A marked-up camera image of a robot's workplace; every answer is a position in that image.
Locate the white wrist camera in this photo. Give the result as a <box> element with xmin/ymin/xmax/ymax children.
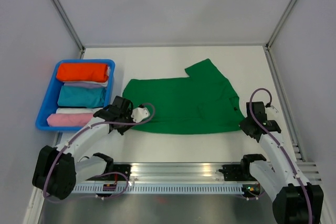
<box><xmin>131</xmin><ymin>107</ymin><xmax>150</xmax><ymax>123</ymax></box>
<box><xmin>266</xmin><ymin>104</ymin><xmax>280</xmax><ymax>122</ymax></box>

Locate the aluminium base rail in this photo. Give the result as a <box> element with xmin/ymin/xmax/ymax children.
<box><xmin>78</xmin><ymin>162</ymin><xmax>322</xmax><ymax>183</ymax></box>

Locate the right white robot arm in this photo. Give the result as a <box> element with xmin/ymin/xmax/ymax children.
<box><xmin>239</xmin><ymin>102</ymin><xmax>324</xmax><ymax>223</ymax></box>

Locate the aluminium frame post left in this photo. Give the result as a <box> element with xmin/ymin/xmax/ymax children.
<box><xmin>50</xmin><ymin>0</ymin><xmax>85</xmax><ymax>53</ymax></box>

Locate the pink rolled t-shirt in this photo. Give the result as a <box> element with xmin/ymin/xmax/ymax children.
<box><xmin>47</xmin><ymin>113</ymin><xmax>93</xmax><ymax>127</ymax></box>

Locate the slotted cable duct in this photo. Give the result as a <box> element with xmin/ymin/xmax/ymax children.
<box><xmin>72</xmin><ymin>183</ymin><xmax>243</xmax><ymax>195</ymax></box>

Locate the green t-shirt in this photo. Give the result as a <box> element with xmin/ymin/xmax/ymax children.
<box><xmin>122</xmin><ymin>59</ymin><xmax>244</xmax><ymax>135</ymax></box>

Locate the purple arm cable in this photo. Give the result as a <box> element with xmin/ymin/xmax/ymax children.
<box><xmin>233</xmin><ymin>88</ymin><xmax>316</xmax><ymax>224</ymax></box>
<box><xmin>42</xmin><ymin>102</ymin><xmax>156</xmax><ymax>204</ymax></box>

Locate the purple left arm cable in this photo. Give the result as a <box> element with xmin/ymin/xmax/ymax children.
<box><xmin>42</xmin><ymin>102</ymin><xmax>156</xmax><ymax>204</ymax></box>

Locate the aluminium frame post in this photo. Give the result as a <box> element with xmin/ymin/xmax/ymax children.
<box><xmin>50</xmin><ymin>0</ymin><xmax>85</xmax><ymax>53</ymax></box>
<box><xmin>265</xmin><ymin>0</ymin><xmax>315</xmax><ymax>50</ymax></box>

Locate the aluminium frame post right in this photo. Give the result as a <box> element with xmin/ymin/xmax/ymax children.
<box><xmin>265</xmin><ymin>0</ymin><xmax>315</xmax><ymax>50</ymax></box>

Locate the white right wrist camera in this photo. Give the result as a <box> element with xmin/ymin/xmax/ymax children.
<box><xmin>266</xmin><ymin>104</ymin><xmax>280</xmax><ymax>122</ymax></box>

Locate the lilac rolled t-shirt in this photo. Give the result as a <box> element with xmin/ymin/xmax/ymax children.
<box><xmin>64</xmin><ymin>82</ymin><xmax>108</xmax><ymax>89</ymax></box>

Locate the blue plastic bin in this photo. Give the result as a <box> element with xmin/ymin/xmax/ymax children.
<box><xmin>35</xmin><ymin>59</ymin><xmax>116</xmax><ymax>132</ymax></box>

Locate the orange rolled t-shirt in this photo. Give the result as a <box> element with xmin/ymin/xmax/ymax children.
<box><xmin>56</xmin><ymin>62</ymin><xmax>109</xmax><ymax>83</ymax></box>

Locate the teal rolled t-shirt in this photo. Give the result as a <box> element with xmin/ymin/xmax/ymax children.
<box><xmin>57</xmin><ymin>86</ymin><xmax>106</xmax><ymax>108</ymax></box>

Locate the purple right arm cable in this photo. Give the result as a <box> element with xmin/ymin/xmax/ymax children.
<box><xmin>233</xmin><ymin>88</ymin><xmax>316</xmax><ymax>224</ymax></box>

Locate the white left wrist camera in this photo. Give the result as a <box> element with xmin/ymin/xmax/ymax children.
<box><xmin>131</xmin><ymin>107</ymin><xmax>150</xmax><ymax>123</ymax></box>

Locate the white rolled t-shirt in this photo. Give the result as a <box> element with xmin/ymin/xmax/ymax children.
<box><xmin>55</xmin><ymin>108</ymin><xmax>102</xmax><ymax>114</ymax></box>

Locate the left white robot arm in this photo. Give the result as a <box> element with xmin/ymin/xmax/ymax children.
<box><xmin>32</xmin><ymin>96</ymin><xmax>134</xmax><ymax>200</ymax></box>

